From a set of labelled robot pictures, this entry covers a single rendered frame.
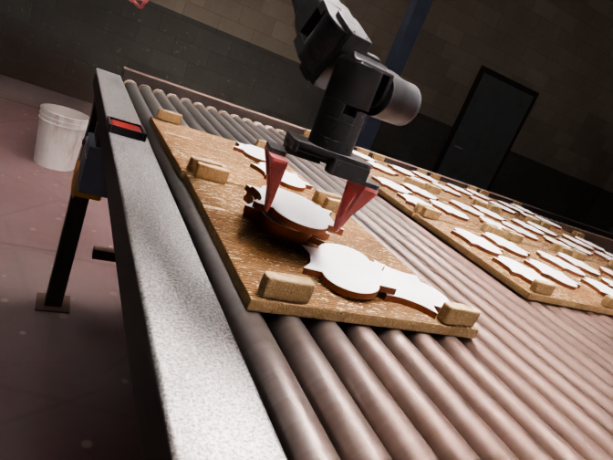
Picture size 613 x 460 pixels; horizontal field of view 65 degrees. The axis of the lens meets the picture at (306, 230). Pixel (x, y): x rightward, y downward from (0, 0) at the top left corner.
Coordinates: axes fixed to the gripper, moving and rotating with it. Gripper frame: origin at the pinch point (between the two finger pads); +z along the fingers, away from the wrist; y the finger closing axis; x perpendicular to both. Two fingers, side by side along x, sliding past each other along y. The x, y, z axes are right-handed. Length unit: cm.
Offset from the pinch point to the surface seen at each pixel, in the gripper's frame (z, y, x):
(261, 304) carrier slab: 7.3, -4.8, -12.7
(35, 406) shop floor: 99, -34, 70
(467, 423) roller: 9.2, 16.1, -24.1
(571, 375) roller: 9.2, 43.8, -9.0
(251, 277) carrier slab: 6.7, -5.6, -7.9
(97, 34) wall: 19, -120, 535
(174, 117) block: 4, -19, 67
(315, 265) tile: 5.6, 3.3, -1.9
